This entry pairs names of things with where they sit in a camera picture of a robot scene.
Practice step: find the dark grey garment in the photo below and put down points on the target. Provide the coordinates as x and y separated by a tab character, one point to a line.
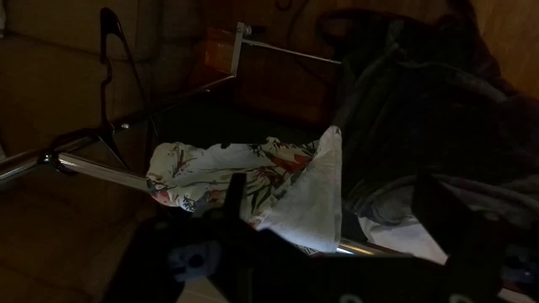
439	112

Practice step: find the black coat hanger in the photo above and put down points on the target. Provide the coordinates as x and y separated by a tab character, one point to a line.
105	56

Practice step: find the white plastic sheet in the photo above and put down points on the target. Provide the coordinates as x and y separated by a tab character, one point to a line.
402	236

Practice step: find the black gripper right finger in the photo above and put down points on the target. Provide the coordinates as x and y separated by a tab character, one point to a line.
441	219

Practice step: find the floral patterned white cloth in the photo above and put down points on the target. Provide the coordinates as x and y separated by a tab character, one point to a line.
225	169

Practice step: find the chrome clothes rack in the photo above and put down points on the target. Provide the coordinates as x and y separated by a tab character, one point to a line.
99	169

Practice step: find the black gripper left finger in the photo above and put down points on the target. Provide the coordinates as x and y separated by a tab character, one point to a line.
237	196

